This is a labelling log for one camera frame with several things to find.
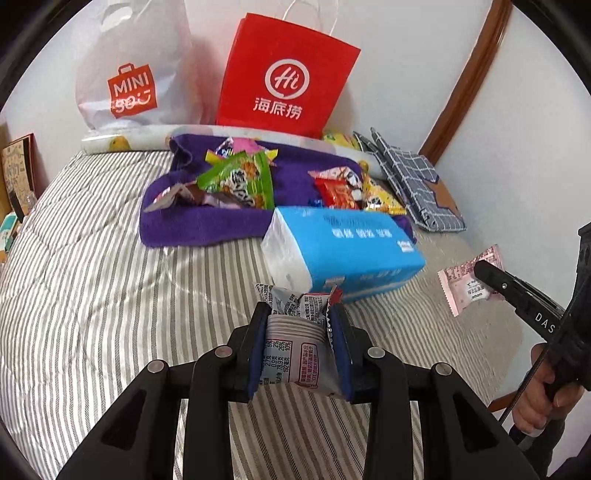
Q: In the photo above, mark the purple towel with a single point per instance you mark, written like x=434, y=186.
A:
x=184, y=228

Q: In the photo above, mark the red paper bag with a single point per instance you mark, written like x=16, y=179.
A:
x=286, y=92

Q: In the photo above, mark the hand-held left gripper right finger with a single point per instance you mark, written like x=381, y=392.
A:
x=341, y=350

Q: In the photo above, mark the pink blue snack packet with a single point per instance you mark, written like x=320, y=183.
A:
x=244, y=146

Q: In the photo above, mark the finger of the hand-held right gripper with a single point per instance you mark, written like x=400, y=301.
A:
x=503, y=286

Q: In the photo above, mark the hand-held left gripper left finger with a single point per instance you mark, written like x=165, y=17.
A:
x=256, y=360

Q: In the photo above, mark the green snack packet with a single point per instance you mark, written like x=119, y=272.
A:
x=240, y=180

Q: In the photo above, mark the picture book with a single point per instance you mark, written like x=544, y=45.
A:
x=16, y=170

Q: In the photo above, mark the brown wooden door frame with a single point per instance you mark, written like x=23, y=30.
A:
x=475, y=60

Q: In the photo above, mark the white red snack packet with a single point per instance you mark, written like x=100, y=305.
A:
x=295, y=350

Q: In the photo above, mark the blue checked cloth with star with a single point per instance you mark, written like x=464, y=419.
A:
x=411, y=175

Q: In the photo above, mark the small pink snack packet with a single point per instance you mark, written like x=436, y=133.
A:
x=166, y=196

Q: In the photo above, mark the yellow snack packet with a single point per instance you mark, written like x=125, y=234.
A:
x=381, y=198

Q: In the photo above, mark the teal white box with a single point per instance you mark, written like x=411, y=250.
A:
x=9, y=230

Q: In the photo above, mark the white plastic bag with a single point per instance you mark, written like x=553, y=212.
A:
x=138, y=55

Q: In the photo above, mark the pale pink snack packet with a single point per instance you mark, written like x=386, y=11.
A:
x=461, y=286

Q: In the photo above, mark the blue tissue pack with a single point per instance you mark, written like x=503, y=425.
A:
x=351, y=249

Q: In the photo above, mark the person's right hand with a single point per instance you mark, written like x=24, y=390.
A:
x=531, y=401

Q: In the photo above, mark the yellow chips packet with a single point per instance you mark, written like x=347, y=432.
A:
x=339, y=138

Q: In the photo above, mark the printed paper roll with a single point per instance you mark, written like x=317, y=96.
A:
x=138, y=136

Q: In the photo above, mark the striped bed quilt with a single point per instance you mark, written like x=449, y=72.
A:
x=115, y=300

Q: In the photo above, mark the brown snack packet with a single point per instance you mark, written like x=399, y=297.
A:
x=205, y=198

